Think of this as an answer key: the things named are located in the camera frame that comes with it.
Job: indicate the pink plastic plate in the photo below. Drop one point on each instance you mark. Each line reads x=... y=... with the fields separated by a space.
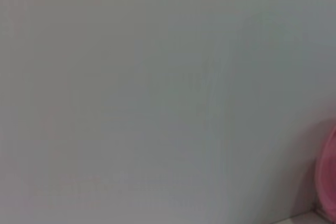
x=328 y=171

